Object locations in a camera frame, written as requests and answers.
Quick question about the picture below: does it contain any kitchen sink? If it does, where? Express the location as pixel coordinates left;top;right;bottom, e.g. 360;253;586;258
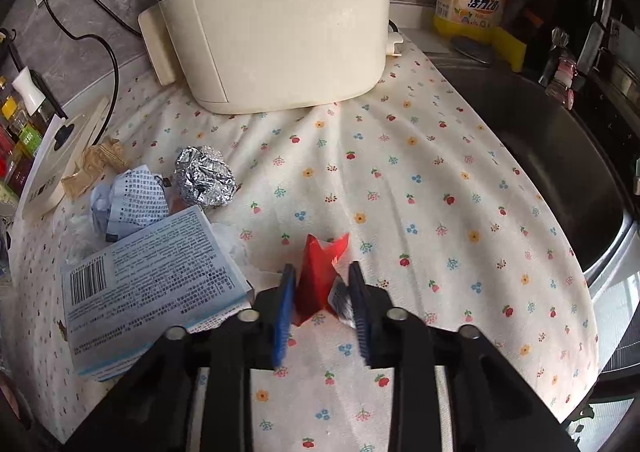
427;52;640;285

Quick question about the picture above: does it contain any black wire rack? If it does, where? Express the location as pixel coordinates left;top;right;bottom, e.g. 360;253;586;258
0;26;68;120

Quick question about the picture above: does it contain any dark dish rack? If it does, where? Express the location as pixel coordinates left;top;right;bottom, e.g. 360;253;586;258
520;0;640;133

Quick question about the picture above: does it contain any red snack wrapper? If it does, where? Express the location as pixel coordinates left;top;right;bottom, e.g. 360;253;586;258
292;233;358;329

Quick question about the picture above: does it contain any cream air fryer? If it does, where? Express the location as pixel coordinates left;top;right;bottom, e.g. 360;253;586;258
137;0;397;115

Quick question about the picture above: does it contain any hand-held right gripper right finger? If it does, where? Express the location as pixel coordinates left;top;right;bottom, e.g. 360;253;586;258
347;261;581;452

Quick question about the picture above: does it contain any white cap oil sprayer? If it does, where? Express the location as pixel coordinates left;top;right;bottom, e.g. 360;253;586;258
12;66;66;121

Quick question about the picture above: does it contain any brown paper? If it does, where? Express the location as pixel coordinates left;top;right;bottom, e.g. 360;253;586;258
61;139;126;197

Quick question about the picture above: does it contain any blue printed paper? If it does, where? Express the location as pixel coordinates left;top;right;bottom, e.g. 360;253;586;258
90;165;173;243

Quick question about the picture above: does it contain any yellow cap green label bottle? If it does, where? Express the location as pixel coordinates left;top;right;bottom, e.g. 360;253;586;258
0;94;45;160

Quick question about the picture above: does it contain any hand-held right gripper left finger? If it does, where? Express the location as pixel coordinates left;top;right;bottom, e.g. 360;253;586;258
65;264;298;452

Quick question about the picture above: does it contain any yellow sponge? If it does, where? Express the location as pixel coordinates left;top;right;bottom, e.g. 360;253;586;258
492;26;526;72

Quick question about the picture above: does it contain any floral tablecloth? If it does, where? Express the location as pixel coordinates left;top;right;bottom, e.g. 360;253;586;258
10;39;601;452

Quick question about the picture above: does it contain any small pink bottle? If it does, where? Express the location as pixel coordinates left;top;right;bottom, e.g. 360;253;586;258
545;29;582;110

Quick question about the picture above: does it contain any black induction cooker cable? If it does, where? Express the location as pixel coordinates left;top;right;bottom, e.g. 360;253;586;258
35;0;120;143

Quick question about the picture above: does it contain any cream induction cooker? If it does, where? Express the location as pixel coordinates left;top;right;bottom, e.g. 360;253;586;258
20;96;111;220

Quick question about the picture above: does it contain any aluminium foil ball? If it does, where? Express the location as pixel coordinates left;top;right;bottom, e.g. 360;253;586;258
172;145;237;209

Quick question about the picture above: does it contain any blue printed cardboard box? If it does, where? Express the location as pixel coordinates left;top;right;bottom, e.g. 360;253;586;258
61;206;253;382

